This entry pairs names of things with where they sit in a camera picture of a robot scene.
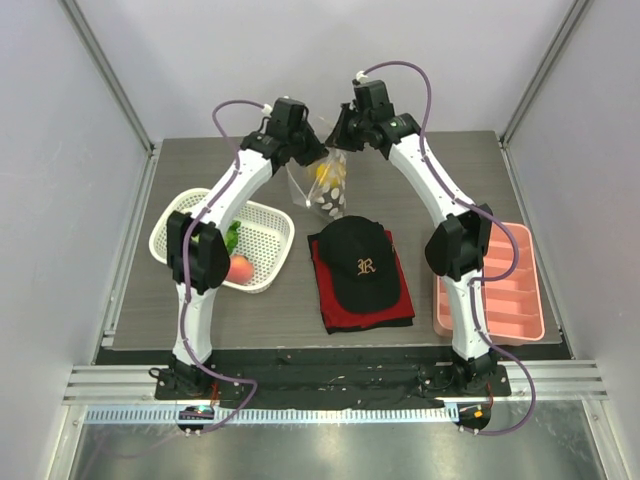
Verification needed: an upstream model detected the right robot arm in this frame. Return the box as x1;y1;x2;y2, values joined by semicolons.
327;80;497;395

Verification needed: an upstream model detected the aluminium front rail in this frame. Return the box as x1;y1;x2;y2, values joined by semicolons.
63;360;608;405

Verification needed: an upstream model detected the black baseball cap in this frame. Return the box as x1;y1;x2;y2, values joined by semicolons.
317;216;401;314

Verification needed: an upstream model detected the white slotted cable duct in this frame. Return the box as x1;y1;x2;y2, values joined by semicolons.
85;404;459;426

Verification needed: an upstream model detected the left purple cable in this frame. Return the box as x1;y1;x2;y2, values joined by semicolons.
94;99;274;459

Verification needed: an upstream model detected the red folded cloth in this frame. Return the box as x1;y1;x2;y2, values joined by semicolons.
307;230;415;335

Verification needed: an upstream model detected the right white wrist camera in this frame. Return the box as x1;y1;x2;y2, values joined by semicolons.
352;71;369;86

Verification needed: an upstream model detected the fake orange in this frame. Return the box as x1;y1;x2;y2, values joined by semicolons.
315;161;346;188

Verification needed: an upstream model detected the fake red peach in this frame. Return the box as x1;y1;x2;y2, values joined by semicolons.
226;255;255;285

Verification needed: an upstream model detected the white perforated plastic basket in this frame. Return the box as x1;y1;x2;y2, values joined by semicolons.
148;188;295;294

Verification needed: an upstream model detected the aluminium frame post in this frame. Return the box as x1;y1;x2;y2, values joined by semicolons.
499;0;593;149
57;0;156;154

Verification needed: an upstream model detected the pink divided organizer tray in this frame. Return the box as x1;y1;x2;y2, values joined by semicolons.
433;223;545;346

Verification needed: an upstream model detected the fake dark plum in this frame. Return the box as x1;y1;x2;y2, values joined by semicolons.
314;186;346;221

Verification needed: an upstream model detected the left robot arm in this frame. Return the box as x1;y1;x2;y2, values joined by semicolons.
158;97;328;399

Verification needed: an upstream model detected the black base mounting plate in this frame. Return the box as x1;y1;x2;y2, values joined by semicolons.
94;347;574;409

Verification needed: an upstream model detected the right aluminium frame post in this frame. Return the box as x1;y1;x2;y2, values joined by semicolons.
499;0;593;149

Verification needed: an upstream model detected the clear zip top bag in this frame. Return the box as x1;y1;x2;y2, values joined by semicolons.
286;148;348;222

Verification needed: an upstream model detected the fake green cabbage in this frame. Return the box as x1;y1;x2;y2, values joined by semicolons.
224;220;241;256

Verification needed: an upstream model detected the left aluminium frame post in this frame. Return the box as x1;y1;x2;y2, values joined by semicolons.
57;0;156;154

